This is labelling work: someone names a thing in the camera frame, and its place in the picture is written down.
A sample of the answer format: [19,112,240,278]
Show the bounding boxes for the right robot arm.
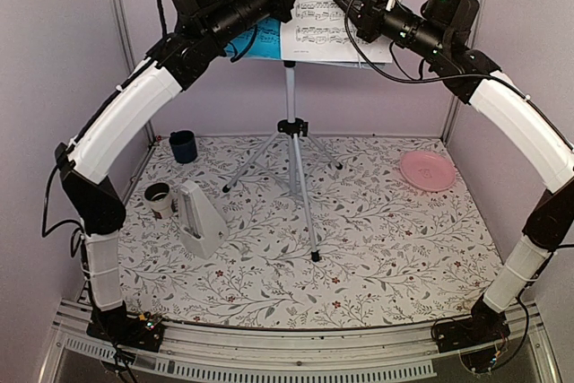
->
[334,0,573,344]

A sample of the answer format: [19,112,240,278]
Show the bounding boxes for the paper coffee cup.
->
[143,182,176,220]

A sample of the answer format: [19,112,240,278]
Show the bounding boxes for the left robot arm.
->
[56,0,296,342]

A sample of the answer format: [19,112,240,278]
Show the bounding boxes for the front aluminium rail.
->
[47,300,561,382]

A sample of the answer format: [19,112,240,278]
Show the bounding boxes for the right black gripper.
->
[333,0,448,61]

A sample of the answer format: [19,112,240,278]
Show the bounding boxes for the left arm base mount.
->
[86,304,165,353]

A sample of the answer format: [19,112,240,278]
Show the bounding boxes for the white sheet music page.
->
[280,0,403,65]

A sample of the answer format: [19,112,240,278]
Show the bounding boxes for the blue sheet music page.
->
[225,18,281,60]

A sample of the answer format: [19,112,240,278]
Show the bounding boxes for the white metronome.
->
[178,180,230,259]

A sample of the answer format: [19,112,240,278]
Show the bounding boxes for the light blue music stand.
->
[181,0,403,263]

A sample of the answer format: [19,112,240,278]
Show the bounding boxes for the dark blue cup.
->
[169,130,198,164]

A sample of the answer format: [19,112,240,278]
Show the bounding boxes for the pink plate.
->
[399,151,456,192]

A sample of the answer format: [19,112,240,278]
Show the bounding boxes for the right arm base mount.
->
[430,312,510,353]

